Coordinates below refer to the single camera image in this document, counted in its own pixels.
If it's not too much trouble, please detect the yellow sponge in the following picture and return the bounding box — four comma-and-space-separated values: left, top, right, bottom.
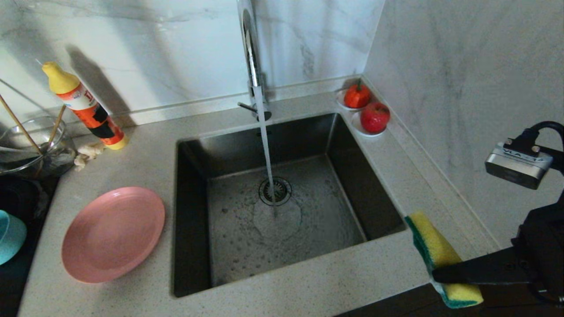
404, 211, 484, 309

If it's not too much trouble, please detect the pink round plate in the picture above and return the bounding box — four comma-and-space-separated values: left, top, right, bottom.
62, 186, 166, 283

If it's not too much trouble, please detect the orange detergent bottle yellow cap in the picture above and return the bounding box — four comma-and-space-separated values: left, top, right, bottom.
42, 62, 129, 150

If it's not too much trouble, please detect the wooden chopstick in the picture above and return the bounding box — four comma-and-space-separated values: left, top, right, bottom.
0, 95, 43, 155
42, 105, 67, 163

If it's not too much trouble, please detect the teal blue bowl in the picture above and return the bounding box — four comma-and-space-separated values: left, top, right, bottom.
0, 210, 27, 265

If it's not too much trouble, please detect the stainless steel sink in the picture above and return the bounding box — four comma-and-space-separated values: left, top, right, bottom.
173, 113, 406, 298

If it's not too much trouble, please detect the metal sink drain strainer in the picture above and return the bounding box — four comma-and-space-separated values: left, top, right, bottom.
258, 177, 292, 206

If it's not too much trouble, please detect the red apple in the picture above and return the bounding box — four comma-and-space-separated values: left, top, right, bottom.
360, 103, 390, 134

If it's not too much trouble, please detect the small white dish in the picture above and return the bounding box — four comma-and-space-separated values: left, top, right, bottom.
351, 112, 388, 138
336, 89, 371, 111

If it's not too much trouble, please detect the red tomato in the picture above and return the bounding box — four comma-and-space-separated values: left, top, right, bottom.
344, 81, 371, 109

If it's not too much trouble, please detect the chrome faucet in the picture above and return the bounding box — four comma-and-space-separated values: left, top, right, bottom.
237, 0, 272, 123

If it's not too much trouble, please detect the garlic bulb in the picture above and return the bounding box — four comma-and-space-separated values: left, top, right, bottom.
75, 143, 108, 171

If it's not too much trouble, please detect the clear glass pot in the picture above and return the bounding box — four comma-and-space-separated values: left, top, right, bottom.
0, 117, 78, 177

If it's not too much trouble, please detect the black induction cooktop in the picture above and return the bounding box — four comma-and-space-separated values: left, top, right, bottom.
0, 176, 60, 317

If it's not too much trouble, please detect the silver spoon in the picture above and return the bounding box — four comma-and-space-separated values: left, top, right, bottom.
0, 143, 53, 157

